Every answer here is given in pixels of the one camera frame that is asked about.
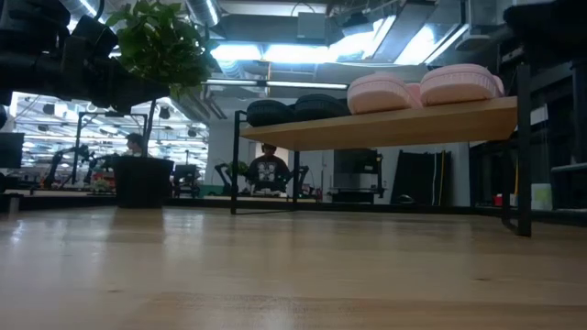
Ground green potted plant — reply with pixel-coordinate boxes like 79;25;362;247
105;0;220;210

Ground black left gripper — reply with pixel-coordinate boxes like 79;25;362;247
61;36;171;114

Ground wooden shelf with black frame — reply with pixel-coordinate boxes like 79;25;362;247
230;63;533;237

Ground black flat screen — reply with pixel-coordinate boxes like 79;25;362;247
0;132;26;170

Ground black aluminium table frame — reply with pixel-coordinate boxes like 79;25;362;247
0;191;587;226

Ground person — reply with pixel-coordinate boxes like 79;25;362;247
123;132;146;158
246;142;293;194

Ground black rubber slide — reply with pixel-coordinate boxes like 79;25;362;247
293;93;352;123
246;99;297;128

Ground ceiling light tube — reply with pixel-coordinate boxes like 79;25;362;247
203;78;350;91

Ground black equipment cart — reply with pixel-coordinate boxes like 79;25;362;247
328;148;385;205

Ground pink rubber slide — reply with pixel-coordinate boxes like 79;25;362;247
346;73;422;116
418;62;506;107

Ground green and white box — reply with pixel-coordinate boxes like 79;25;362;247
531;182;554;212

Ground black leaning panel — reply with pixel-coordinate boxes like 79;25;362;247
389;149;453;206

